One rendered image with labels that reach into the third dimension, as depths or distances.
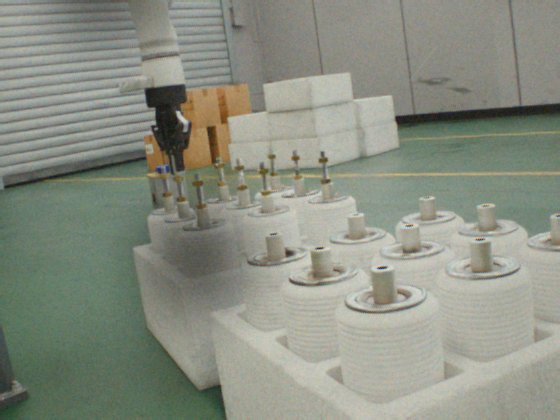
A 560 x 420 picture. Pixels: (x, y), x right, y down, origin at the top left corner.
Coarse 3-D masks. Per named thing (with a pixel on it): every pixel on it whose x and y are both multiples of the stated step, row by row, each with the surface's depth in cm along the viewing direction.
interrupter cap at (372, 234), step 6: (366, 228) 88; (372, 228) 87; (378, 228) 87; (336, 234) 87; (342, 234) 87; (348, 234) 87; (366, 234) 86; (372, 234) 85; (378, 234) 84; (384, 234) 83; (330, 240) 84; (336, 240) 84; (342, 240) 83; (348, 240) 83; (354, 240) 82; (360, 240) 82; (366, 240) 81; (372, 240) 81
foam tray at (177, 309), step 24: (144, 264) 126; (168, 264) 116; (240, 264) 111; (144, 288) 132; (168, 288) 109; (192, 288) 101; (216, 288) 103; (240, 288) 104; (168, 312) 113; (192, 312) 102; (168, 336) 118; (192, 336) 102; (192, 360) 103; (216, 360) 104; (216, 384) 104
